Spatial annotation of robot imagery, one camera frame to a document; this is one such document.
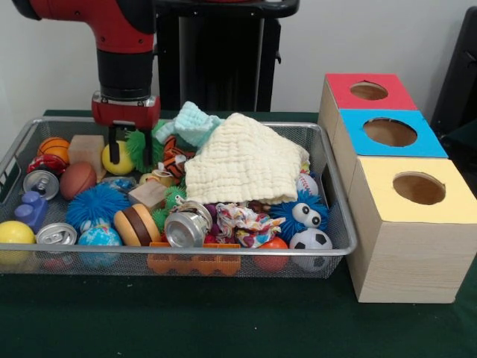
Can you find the yellow tennis ball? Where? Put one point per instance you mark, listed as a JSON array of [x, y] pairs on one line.
[[126, 164]]

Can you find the cream waffle cloth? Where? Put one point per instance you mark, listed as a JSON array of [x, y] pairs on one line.
[[242, 164]]

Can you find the orange basketball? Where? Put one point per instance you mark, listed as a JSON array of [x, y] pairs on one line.
[[54, 148]]

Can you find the mint green cloth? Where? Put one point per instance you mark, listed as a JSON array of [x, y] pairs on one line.
[[192, 123]]

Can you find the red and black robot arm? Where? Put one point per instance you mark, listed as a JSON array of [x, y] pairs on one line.
[[123, 44]]

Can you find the crushed drink can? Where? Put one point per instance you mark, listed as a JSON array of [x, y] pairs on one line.
[[186, 227]]

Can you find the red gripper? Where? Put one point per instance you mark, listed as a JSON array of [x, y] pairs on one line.
[[126, 112]]

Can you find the blue puffer ball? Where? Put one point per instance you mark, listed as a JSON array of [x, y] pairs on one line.
[[283, 216]]

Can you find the crushed clear plastic bottle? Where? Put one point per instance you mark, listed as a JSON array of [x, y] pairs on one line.
[[119, 183]]

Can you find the green puffer ball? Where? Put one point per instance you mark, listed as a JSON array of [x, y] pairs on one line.
[[135, 147]]

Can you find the toy hamburger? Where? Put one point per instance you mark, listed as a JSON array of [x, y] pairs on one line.
[[136, 223]]

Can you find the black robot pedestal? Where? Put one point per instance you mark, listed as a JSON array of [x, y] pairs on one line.
[[223, 56]]

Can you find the dark green table cloth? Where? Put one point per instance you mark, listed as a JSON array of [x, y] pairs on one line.
[[223, 317], [466, 138]]

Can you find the soccer ball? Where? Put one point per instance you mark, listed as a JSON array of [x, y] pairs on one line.
[[311, 242]]

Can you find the wooden box with three holes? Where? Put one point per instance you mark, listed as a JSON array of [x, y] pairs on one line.
[[406, 261]]

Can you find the black chair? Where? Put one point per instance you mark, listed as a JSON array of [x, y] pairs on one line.
[[458, 74]]

